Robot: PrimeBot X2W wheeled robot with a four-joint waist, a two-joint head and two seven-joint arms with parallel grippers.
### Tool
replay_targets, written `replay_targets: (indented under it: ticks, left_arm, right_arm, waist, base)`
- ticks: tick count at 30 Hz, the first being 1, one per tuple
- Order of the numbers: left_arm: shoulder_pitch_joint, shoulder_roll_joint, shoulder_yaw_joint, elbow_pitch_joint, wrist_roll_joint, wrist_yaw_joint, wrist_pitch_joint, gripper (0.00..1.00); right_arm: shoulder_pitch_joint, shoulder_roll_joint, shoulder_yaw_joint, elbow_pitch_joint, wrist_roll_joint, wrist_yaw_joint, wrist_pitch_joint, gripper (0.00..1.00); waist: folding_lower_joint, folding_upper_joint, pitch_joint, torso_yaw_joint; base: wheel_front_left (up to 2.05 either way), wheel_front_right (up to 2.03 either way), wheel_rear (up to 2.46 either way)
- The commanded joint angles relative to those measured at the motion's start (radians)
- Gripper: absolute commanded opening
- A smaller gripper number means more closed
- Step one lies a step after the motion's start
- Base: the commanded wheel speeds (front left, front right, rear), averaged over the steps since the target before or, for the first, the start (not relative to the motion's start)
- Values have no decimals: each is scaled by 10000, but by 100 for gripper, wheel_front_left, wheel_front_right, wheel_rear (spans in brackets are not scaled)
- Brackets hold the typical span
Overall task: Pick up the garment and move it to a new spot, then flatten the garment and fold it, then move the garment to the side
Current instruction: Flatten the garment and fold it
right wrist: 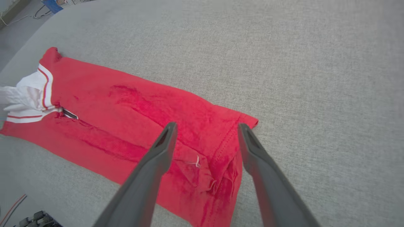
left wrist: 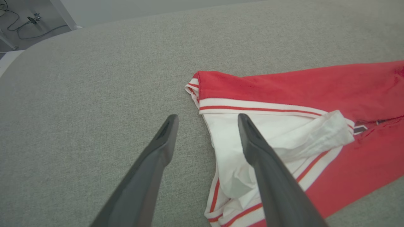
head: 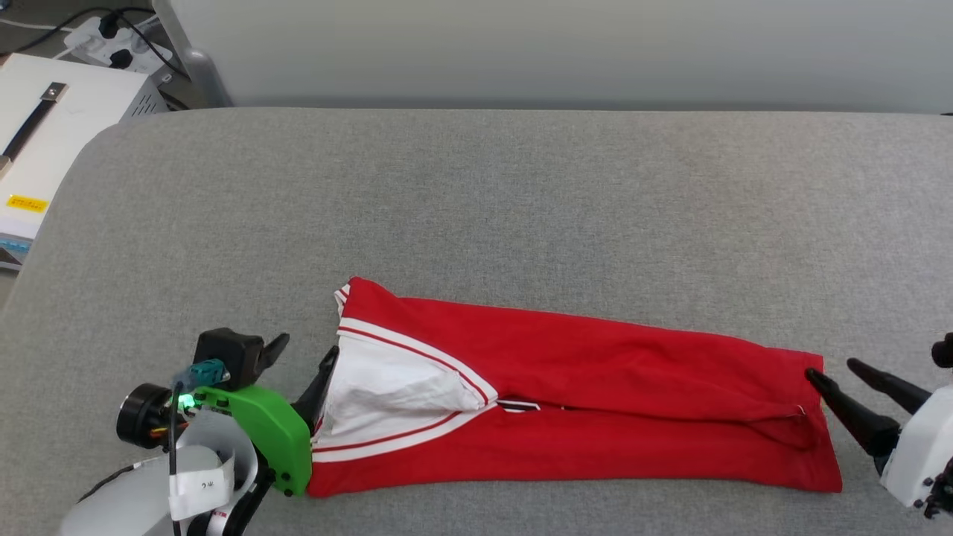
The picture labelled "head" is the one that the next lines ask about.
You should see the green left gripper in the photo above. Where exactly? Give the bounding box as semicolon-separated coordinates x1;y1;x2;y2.
117;333;341;497

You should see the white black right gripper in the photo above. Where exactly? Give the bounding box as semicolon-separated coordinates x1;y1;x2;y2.
806;358;953;520

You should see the red and white jersey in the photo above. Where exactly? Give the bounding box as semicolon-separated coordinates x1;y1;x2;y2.
307;277;844;498

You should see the white equipment case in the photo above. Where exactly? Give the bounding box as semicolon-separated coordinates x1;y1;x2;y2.
0;54;170;270

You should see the white power strip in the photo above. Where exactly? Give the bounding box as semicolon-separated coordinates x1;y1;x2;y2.
63;15;176;77

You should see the grey metal frame post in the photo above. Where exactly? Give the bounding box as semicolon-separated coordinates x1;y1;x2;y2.
153;0;234;108

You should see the black power cord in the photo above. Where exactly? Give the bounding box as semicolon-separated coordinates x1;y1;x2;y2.
0;6;193;81

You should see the black strap handle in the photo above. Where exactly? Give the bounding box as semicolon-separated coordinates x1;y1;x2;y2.
0;82;70;170

